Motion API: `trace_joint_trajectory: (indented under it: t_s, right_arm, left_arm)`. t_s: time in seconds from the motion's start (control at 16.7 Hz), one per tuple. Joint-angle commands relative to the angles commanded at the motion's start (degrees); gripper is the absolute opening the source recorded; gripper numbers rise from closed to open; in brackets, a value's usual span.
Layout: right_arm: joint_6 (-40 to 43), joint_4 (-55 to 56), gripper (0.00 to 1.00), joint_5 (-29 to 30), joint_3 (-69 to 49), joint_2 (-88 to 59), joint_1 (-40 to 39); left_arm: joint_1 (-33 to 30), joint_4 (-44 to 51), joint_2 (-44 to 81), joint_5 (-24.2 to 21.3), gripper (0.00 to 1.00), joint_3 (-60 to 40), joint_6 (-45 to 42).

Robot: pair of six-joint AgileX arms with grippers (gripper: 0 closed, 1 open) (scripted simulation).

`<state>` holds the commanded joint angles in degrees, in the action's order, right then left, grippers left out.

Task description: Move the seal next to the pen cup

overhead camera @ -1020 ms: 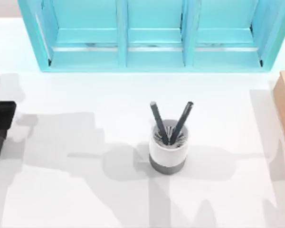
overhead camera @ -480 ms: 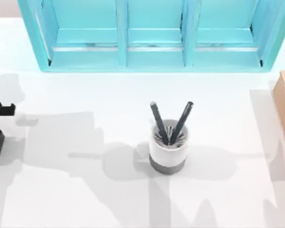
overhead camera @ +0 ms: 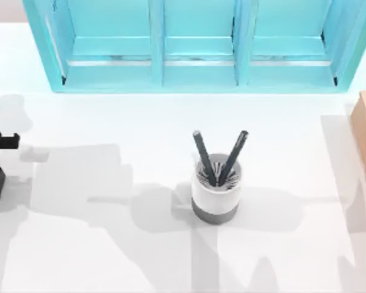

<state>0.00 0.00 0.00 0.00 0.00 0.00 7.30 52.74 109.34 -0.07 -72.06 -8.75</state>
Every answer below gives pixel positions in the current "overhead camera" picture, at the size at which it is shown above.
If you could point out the white and grey pen cup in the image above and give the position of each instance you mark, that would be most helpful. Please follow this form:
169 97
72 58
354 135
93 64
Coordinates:
215 203

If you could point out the dark grey pen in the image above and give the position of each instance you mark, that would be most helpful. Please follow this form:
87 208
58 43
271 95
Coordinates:
234 158
205 158

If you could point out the salmon-coloured shallow box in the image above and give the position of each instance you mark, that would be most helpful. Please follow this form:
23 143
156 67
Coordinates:
364 128

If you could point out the light blue rack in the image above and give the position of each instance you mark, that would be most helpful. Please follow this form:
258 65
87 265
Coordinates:
198 73

